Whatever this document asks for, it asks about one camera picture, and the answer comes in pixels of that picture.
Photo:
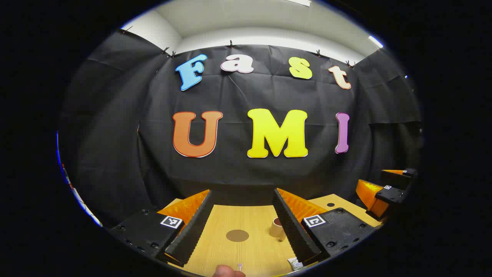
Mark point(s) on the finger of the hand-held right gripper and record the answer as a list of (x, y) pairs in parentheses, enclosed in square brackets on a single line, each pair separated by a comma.
[(399, 179), (392, 194)]

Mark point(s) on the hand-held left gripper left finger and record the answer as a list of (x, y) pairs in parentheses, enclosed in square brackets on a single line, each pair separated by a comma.
[(192, 227)]

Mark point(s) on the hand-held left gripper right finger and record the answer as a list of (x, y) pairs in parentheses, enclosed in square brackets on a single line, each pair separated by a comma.
[(294, 227)]

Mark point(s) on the beige cup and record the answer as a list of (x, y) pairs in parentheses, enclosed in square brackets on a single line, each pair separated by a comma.
[(276, 231)]

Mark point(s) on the white toothpaste tube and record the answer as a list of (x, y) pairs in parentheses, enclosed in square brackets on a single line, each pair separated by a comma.
[(295, 264)]

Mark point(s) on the brown round coaster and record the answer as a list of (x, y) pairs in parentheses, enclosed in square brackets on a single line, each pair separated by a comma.
[(237, 235)]

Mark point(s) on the wooden desktop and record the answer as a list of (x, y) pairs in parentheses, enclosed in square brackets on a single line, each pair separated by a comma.
[(246, 215)]

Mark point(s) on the black backdrop cloth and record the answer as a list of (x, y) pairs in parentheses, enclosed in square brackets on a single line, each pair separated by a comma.
[(238, 96)]

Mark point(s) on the ceiling light panel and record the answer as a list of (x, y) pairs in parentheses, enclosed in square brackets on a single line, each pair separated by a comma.
[(298, 2), (375, 41)]

